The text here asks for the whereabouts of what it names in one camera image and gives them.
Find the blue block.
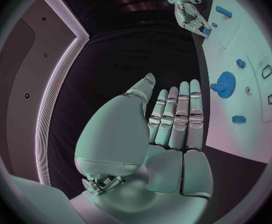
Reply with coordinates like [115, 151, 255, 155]
[231, 115, 247, 124]

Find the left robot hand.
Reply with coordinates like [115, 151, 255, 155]
[69, 72, 213, 224]

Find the blue gear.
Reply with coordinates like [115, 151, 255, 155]
[209, 71, 237, 99]

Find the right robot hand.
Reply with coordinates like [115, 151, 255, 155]
[174, 0, 213, 39]

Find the white task board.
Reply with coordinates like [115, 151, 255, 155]
[201, 0, 272, 164]

